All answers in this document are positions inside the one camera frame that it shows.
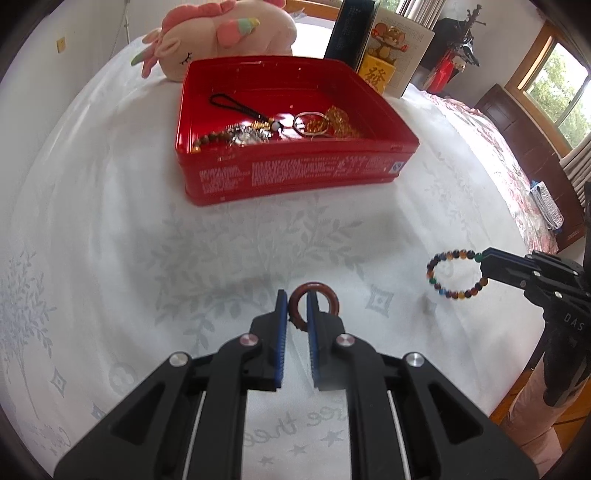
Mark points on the black braided cord gold charm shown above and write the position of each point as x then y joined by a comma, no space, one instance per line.
224,101

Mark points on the open book with mouse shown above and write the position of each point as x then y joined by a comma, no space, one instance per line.
383,47

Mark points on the dark wooden headboard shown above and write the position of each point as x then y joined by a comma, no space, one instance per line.
537,158

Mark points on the coat rack with clothes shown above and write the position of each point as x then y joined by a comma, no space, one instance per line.
452,50

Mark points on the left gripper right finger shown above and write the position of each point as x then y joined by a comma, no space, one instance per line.
406,419

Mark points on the pink unicorn plush toy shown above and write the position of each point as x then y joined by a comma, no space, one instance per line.
190,32

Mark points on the wooden window frame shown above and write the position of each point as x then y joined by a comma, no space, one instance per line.
553,86

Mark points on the silver wristwatch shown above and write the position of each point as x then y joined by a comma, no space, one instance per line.
249,134

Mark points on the wall shower fixture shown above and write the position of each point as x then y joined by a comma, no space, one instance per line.
122,36

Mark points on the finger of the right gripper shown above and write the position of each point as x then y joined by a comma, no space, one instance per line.
511,269
554,266

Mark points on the thin silver bangle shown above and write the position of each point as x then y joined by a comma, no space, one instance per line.
312,124

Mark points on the red tin box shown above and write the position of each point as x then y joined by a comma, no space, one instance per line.
369,142

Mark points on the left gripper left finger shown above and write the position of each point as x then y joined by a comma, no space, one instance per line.
186,420

